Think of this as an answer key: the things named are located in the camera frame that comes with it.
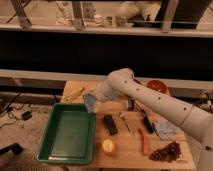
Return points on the red bowl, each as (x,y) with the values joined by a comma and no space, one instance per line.
(157,85)

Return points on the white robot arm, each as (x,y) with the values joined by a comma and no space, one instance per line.
(196,122)

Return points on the blue sponge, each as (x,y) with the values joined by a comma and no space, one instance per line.
(90,102)

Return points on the black handled utensil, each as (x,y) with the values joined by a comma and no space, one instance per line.
(145,119)

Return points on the black rectangular block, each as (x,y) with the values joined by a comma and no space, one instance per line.
(110,124)

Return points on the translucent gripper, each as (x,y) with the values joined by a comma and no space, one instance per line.
(98,96)

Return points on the bunch of dark grapes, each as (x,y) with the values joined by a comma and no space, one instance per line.
(169,153)

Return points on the orange fruit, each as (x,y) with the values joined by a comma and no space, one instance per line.
(108,146)

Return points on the orange carrot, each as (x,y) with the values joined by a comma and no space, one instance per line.
(145,143)

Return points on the black power adapter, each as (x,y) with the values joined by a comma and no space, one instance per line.
(26,115)

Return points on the blue crumpled cloth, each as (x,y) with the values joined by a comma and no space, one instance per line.
(165,129)

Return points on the yellow banana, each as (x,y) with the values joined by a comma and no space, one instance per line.
(74,95)

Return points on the green plastic tray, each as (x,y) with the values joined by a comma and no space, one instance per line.
(69,136)

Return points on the small tin can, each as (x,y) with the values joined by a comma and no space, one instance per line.
(130,105)

